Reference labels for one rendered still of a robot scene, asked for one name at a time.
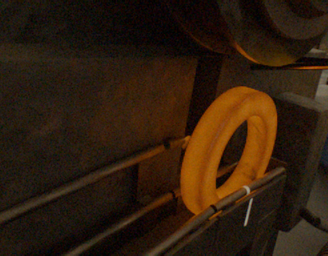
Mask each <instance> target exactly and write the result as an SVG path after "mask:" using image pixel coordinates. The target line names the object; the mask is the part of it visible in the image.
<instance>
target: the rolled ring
mask: <svg viewBox="0 0 328 256"><path fill-rule="evenodd" d="M244 120H247V140H246V144H245V148H244V150H243V153H242V156H241V158H240V160H239V162H238V164H237V166H236V168H235V170H234V172H233V173H232V174H231V176H230V178H229V179H228V180H227V181H226V182H225V183H224V184H223V185H222V186H221V187H220V188H218V189H217V190H216V176H217V170H218V166H219V162H220V159H221V156H222V154H223V151H224V149H225V146H226V145H227V144H228V142H229V139H230V137H231V136H232V134H233V132H234V131H235V130H236V128H238V126H239V125H240V124H241V123H242V122H244ZM276 128H277V114H276V109H275V106H274V102H273V100H272V98H270V96H268V95H267V94H266V93H263V92H260V91H257V90H254V89H251V88H248V87H234V88H232V89H229V90H228V91H226V92H224V94H222V95H221V96H219V97H218V98H217V99H216V100H215V101H214V102H213V103H212V104H211V106H210V107H209V108H207V110H206V111H205V112H204V114H203V116H202V117H201V118H200V120H199V122H198V124H197V126H196V127H195V129H194V131H193V133H192V136H191V138H190V140H189V144H188V146H187V150H186V152H185V156H184V160H183V165H182V170H181V194H182V197H183V200H184V202H185V204H186V206H187V208H188V210H190V211H191V212H193V213H194V214H198V213H199V212H200V211H202V210H203V209H204V208H206V207H208V206H210V204H212V203H214V202H216V201H218V200H220V199H221V198H223V197H225V196H226V195H228V194H230V193H232V192H234V191H236V190H238V189H240V188H241V187H242V186H245V185H247V184H248V183H250V182H252V181H254V180H256V179H258V178H259V177H261V176H263V174H264V172H265V170H266V168H267V166H268V163H269V160H270V158H271V154H272V151H273V148H274V144H275V134H276Z"/></svg>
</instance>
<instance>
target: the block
mask: <svg viewBox="0 0 328 256"><path fill-rule="evenodd" d="M271 98H272V100H273V102H274V106H275V109H276V114H277V128H276V134H275V144H274V148H273V151H272V154H271V156H272V157H274V158H276V159H278V160H280V161H283V162H285V163H288V164H287V169H286V174H285V175H286V180H285V186H284V190H283V194H282V197H281V201H280V204H279V208H278V212H277V216H276V219H275V222H274V224H272V226H273V227H275V228H277V229H278V230H280V231H283V232H290V230H292V228H294V226H296V225H297V224H298V223H300V222H301V221H302V220H303V218H302V217H300V216H299V212H300V210H301V208H302V206H304V207H306V206H307V202H308V199H309V195H310V192H311V188H312V185H313V181H314V178H315V174H316V171H317V167H318V164H319V160H320V158H321V154H322V151H323V147H324V144H325V140H326V137H327V133H328V104H326V103H322V102H319V101H316V100H313V99H309V98H306V97H302V96H300V95H296V94H293V93H281V94H278V95H273V96H272V97H271Z"/></svg>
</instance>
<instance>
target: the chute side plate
mask: <svg viewBox="0 0 328 256"><path fill-rule="evenodd" d="M285 180H286V175H284V174H283V175H282V176H280V177H279V178H277V179H276V180H274V181H272V182H270V183H269V184H267V185H266V186H264V187H262V188H260V189H259V190H257V191H256V192H254V193H252V194H250V195H248V196H246V197H245V198H243V199H242V200H240V201H238V202H236V203H235V204H234V205H233V206H231V207H230V208H228V209H226V210H224V211H222V212H221V213H219V214H218V215H217V217H216V218H215V217H213V218H212V219H211V220H209V221H208V222H206V224H204V226H202V227H201V228H199V229H198V230H196V232H194V233H192V234H191V235H190V236H188V237H187V238H186V239H185V240H184V241H182V242H181V243H180V244H178V245H177V246H176V247H174V248H173V249H172V250H170V252H168V253H167V254H165V255H164V256H235V255H236V254H238V252H240V251H241V250H242V249H244V247H245V246H247V245H248V244H249V243H250V242H252V240H253V236H254V232H255V228H256V225H257V222H258V221H259V220H261V219H262V218H264V216H266V215H267V214H269V213H270V212H272V210H274V209H275V214H274V218H273V222H272V224H274V222H275V219H276V216H277V212H278V208H279V204H280V201H281V197H282V194H283V190H284V186H285ZM251 198H253V199H252V202H251V207H250V210H249V215H248V218H247V223H246V225H245V226H244V222H245V218H246V214H247V210H248V206H249V201H250V199H251Z"/></svg>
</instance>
